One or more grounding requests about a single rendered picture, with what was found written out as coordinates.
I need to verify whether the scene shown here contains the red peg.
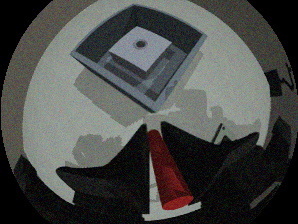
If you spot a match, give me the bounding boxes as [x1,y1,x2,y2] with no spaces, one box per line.
[148,129,193,210]

